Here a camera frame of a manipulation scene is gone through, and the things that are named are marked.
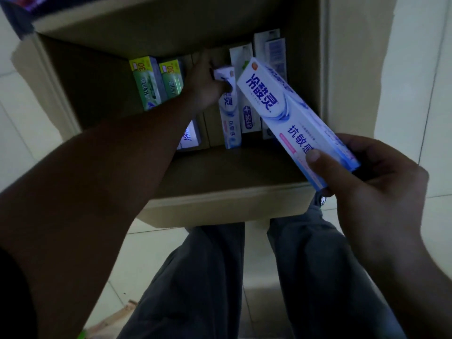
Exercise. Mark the person's left hand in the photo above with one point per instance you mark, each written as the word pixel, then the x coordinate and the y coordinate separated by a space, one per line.
pixel 201 89

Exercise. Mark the person's right hand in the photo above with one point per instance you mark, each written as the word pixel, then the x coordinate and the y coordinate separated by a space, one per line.
pixel 381 204

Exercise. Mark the person's right thumb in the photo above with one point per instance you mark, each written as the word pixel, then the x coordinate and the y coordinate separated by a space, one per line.
pixel 328 171

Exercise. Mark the person's left thumb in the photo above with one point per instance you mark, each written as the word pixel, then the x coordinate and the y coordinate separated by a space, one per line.
pixel 221 91

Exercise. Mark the small white blue toothpaste box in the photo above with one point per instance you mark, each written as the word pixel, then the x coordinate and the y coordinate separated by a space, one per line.
pixel 230 119

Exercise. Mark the large white blue toothpaste box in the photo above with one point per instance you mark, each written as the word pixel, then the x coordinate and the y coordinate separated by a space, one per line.
pixel 282 105

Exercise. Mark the person's left forearm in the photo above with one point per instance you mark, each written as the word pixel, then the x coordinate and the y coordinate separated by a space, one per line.
pixel 95 194

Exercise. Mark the person's right forearm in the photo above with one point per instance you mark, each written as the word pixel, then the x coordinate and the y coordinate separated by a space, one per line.
pixel 413 289

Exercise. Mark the white green toothpaste box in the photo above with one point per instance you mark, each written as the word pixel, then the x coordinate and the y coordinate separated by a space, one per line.
pixel 247 116

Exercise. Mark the green yellow toothpaste box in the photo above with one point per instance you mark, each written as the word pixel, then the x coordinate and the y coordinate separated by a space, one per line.
pixel 146 82
pixel 172 79

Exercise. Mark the white purple toothpaste box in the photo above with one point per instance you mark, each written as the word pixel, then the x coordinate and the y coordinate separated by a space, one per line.
pixel 190 137

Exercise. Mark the white grey toothpaste box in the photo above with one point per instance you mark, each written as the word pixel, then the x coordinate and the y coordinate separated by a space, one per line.
pixel 273 49

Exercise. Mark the brown cardboard box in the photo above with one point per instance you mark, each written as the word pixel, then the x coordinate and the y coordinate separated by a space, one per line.
pixel 226 180

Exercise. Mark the person's grey trousers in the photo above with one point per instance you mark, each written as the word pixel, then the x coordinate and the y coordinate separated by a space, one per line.
pixel 317 278

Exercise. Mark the wooden scrap piece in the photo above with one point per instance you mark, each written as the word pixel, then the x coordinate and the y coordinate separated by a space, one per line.
pixel 113 319

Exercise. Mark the person's black sleeve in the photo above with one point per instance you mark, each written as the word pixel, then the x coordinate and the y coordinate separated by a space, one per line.
pixel 16 300

